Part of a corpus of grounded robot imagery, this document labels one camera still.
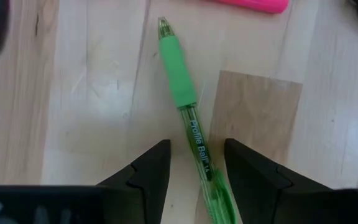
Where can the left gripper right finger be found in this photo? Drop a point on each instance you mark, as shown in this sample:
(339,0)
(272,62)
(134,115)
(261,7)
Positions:
(250,183)

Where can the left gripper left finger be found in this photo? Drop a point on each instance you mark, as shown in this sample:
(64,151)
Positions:
(154,177)

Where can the green ballpoint pen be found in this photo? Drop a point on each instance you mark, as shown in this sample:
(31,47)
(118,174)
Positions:
(179,77)

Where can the pink highlighter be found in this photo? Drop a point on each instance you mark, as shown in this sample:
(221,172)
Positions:
(253,4)

